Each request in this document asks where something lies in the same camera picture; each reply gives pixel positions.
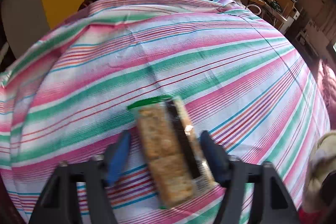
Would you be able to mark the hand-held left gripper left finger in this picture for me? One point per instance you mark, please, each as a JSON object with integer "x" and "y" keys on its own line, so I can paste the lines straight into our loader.
{"x": 118, "y": 158}

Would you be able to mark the striped tablecloth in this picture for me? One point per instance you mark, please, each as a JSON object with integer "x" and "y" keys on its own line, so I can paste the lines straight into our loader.
{"x": 210, "y": 69}

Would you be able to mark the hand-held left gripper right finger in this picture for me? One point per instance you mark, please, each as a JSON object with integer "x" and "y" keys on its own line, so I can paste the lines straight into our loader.
{"x": 214, "y": 158}

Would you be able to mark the clear cracker jar green lid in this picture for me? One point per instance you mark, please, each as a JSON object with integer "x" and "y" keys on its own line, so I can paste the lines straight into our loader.
{"x": 162, "y": 148}

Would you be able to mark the cream fuzzy cloth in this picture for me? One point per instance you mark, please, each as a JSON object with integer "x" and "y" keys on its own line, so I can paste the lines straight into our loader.
{"x": 320, "y": 182}

